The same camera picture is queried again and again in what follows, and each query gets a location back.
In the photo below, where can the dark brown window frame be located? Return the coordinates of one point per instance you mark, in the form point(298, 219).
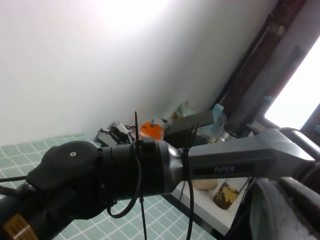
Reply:
point(262, 62)

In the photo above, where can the glass jar with tea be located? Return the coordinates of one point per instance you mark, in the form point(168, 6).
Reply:
point(226, 197)

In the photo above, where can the grey fleece cloth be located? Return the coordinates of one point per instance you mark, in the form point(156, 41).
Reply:
point(280, 212)

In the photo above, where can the clear bag green contents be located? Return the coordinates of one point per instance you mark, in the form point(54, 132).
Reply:
point(186, 110)

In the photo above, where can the right silver black robot arm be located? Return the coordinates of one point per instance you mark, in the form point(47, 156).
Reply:
point(225, 155)

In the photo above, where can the black zip tie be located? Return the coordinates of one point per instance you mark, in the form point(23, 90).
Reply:
point(192, 135)
point(137, 125)

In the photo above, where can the silver thermos bottle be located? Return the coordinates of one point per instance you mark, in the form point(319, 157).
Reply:
point(225, 137)

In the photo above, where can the beige bowl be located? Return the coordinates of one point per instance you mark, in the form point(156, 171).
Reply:
point(205, 184)

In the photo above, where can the white side table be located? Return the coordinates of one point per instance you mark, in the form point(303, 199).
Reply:
point(212, 217)

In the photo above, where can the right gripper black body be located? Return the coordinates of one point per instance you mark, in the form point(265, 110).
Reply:
point(30, 217)

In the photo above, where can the white power adapter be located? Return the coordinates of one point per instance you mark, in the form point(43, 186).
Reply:
point(120, 126)

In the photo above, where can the grey flat box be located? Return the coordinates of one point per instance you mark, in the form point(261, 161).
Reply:
point(105, 138)

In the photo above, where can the dark olive flat box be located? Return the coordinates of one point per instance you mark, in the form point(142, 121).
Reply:
point(190, 122)

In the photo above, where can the orange round object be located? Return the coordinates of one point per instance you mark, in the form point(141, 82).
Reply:
point(151, 130)

